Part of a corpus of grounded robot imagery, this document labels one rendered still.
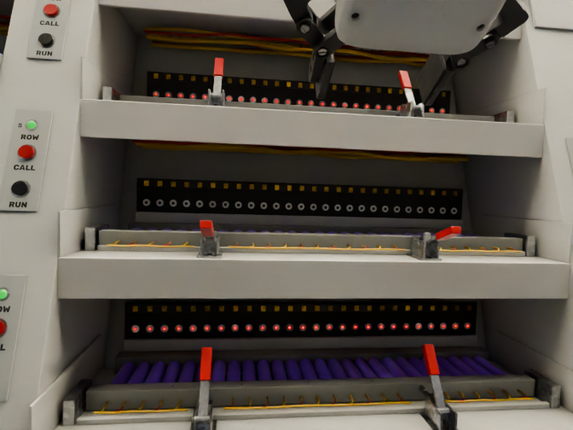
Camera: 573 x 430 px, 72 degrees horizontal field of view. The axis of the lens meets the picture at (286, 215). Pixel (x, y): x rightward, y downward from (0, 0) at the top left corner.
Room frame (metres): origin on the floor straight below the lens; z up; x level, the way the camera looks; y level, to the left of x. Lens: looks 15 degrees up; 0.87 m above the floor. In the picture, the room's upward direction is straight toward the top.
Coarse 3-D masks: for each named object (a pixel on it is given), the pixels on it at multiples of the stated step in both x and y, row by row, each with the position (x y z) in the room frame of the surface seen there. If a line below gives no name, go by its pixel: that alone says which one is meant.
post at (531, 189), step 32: (544, 32) 0.50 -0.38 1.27; (480, 64) 0.60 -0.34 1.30; (512, 64) 0.53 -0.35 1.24; (544, 64) 0.50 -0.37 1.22; (480, 96) 0.62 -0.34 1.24; (512, 96) 0.54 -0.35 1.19; (544, 128) 0.49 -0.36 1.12; (480, 160) 0.64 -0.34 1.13; (512, 160) 0.56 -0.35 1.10; (544, 160) 0.50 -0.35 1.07; (480, 192) 0.65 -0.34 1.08; (512, 192) 0.57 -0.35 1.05; (544, 192) 0.51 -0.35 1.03; (512, 320) 0.62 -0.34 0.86; (544, 320) 0.55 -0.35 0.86; (544, 352) 0.56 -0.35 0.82
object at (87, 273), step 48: (96, 240) 0.47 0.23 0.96; (528, 240) 0.53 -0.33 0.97; (96, 288) 0.44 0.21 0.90; (144, 288) 0.44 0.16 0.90; (192, 288) 0.45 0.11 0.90; (240, 288) 0.45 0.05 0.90; (288, 288) 0.46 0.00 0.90; (336, 288) 0.47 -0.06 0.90; (384, 288) 0.47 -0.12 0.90; (432, 288) 0.48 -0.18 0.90; (480, 288) 0.49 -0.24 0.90; (528, 288) 0.50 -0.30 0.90
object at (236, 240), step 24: (120, 240) 0.48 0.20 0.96; (144, 240) 0.48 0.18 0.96; (168, 240) 0.48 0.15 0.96; (192, 240) 0.48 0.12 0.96; (240, 240) 0.49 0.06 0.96; (264, 240) 0.50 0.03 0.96; (288, 240) 0.50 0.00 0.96; (312, 240) 0.50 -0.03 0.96; (336, 240) 0.51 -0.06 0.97; (360, 240) 0.51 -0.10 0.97; (384, 240) 0.51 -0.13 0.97; (408, 240) 0.52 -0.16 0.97; (456, 240) 0.53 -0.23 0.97; (480, 240) 0.53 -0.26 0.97; (504, 240) 0.53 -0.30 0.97
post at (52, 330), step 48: (96, 0) 0.43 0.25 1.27; (96, 48) 0.45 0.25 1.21; (0, 96) 0.41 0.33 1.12; (48, 96) 0.42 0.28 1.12; (0, 144) 0.41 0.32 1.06; (96, 144) 0.49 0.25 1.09; (0, 192) 0.41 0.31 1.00; (48, 192) 0.42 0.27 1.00; (96, 192) 0.51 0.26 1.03; (0, 240) 0.41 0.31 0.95; (48, 240) 0.42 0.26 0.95; (48, 288) 0.42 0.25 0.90; (48, 336) 0.42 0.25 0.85; (96, 336) 0.57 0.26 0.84; (48, 384) 0.44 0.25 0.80
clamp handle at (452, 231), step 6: (450, 228) 0.42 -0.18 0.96; (456, 228) 0.42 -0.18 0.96; (426, 234) 0.48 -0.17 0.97; (438, 234) 0.44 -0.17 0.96; (444, 234) 0.43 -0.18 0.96; (450, 234) 0.42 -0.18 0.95; (456, 234) 0.42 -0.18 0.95; (426, 240) 0.48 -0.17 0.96; (432, 240) 0.46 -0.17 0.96; (438, 240) 0.45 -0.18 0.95; (444, 240) 0.45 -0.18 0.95
